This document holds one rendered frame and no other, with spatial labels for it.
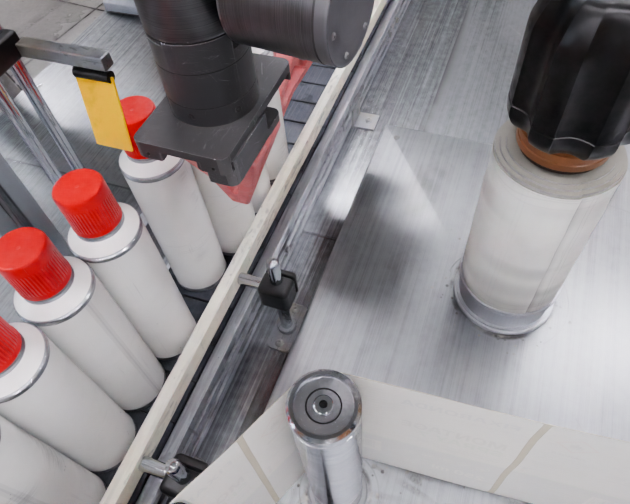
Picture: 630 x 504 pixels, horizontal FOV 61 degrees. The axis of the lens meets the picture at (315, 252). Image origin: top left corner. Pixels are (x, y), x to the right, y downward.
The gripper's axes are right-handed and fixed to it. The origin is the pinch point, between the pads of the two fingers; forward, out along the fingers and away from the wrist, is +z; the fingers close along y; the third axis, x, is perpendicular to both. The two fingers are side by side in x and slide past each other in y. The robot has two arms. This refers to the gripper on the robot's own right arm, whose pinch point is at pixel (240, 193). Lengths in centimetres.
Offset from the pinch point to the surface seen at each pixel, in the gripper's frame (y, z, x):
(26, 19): 150, 103, 206
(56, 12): 159, 103, 195
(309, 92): 29.2, 13.6, 6.4
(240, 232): 3.2, 10.2, 3.5
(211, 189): 2.3, 3.5, 4.6
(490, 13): 62, 18, -12
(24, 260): -13.7, -6.8, 5.8
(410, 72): 43.5, 18.4, -3.7
